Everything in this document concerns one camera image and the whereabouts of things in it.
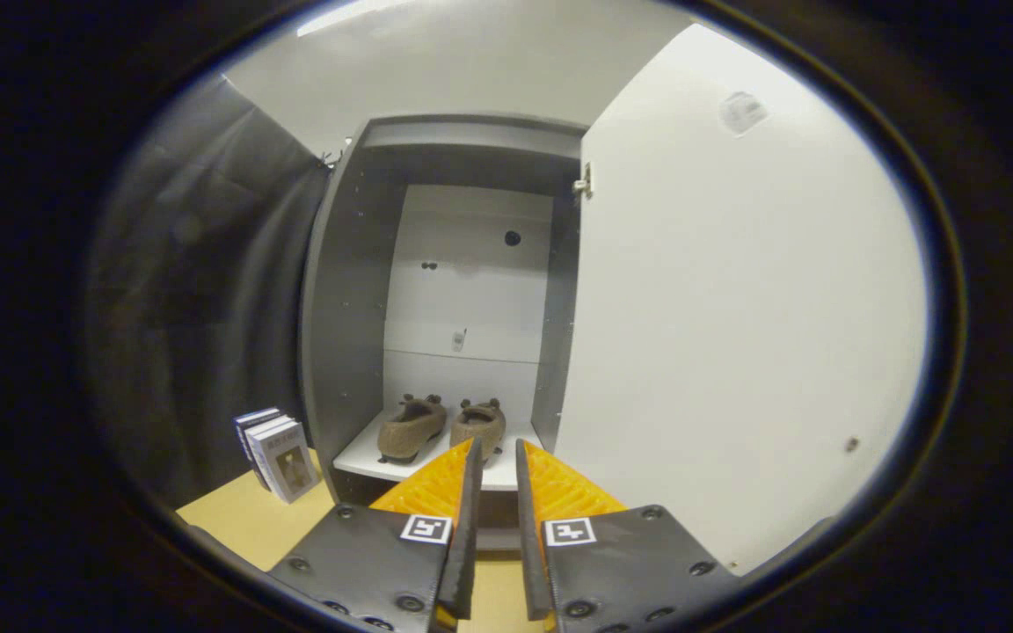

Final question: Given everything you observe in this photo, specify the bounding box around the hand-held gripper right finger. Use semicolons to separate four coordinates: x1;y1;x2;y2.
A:
515;438;740;633

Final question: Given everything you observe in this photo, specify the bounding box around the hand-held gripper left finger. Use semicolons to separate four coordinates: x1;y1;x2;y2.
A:
267;438;483;633

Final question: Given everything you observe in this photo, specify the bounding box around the brown fuzzy shoe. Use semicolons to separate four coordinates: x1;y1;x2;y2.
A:
377;394;448;464
450;398;507;464

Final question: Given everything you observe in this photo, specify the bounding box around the white shoe cabinet door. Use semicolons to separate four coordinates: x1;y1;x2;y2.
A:
550;25;929;577

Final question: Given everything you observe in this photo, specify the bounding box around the white grey book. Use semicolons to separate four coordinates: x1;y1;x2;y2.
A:
259;420;323;504

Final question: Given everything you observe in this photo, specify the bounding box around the dark blue book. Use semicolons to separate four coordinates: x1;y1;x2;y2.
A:
234;407;283;489

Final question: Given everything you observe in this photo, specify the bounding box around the black backdrop cloth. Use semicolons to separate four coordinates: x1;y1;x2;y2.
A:
89;75;333;511

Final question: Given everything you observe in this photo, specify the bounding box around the ceiling light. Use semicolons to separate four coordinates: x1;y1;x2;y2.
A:
295;0;424;38

